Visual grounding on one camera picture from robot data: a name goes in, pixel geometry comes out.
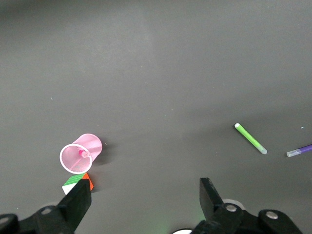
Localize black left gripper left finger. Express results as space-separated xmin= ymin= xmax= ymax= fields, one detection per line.
xmin=0 ymin=178 xmax=92 ymax=234

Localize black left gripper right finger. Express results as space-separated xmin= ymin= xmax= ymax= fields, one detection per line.
xmin=192 ymin=177 xmax=303 ymax=234

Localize pink marker pen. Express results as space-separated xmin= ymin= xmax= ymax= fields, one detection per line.
xmin=70 ymin=150 xmax=90 ymax=172

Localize colourful puzzle cube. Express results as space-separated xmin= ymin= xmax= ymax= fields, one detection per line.
xmin=61 ymin=172 xmax=95 ymax=195

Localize translucent pink plastic cup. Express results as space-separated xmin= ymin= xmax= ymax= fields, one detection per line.
xmin=59 ymin=133 xmax=103 ymax=175

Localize green marker pen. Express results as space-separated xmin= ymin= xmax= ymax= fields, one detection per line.
xmin=234 ymin=123 xmax=268 ymax=156

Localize purple marker pen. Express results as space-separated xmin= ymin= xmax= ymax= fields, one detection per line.
xmin=286 ymin=144 xmax=312 ymax=158

